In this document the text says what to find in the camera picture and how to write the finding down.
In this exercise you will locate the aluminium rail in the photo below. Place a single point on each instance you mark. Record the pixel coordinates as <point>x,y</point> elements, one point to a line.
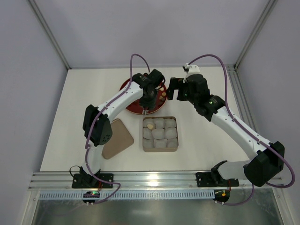
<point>146,179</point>

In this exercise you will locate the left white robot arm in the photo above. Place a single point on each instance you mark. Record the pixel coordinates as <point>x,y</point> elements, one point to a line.
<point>97,120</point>

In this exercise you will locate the right frame post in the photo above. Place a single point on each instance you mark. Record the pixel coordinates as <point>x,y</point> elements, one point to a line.
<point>262,19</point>

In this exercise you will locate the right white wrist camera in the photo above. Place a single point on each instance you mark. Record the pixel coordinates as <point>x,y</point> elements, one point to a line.
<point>190,70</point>

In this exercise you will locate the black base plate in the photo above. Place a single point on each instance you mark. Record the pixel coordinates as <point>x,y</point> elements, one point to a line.
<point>81,180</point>
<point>212,180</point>

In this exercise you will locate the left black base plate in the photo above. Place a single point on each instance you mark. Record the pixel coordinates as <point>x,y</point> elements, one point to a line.
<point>81,180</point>

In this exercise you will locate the frame post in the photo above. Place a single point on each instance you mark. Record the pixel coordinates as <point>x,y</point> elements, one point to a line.
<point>262,19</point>
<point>41,19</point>

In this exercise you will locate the red round tray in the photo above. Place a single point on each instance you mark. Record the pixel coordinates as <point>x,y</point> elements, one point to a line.
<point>135,108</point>

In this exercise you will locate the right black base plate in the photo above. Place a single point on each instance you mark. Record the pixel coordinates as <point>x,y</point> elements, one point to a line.
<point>212,180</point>

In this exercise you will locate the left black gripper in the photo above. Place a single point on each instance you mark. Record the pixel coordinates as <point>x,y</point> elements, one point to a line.
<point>147,103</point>

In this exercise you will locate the left frame post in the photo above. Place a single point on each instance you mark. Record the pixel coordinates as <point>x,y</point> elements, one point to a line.
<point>41,19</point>

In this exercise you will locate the slotted cable duct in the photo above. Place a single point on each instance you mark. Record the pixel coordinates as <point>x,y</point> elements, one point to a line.
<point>127,195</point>

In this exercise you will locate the gold square tin lid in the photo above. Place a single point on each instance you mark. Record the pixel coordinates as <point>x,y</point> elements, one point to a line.
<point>121,140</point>

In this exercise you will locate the gold square tin box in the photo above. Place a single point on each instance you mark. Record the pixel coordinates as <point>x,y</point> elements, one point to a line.
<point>163,138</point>

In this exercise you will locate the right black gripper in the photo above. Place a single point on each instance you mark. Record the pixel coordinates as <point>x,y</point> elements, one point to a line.
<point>177,88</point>

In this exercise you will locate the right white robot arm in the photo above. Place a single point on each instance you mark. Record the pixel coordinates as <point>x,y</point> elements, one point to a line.
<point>263,163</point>

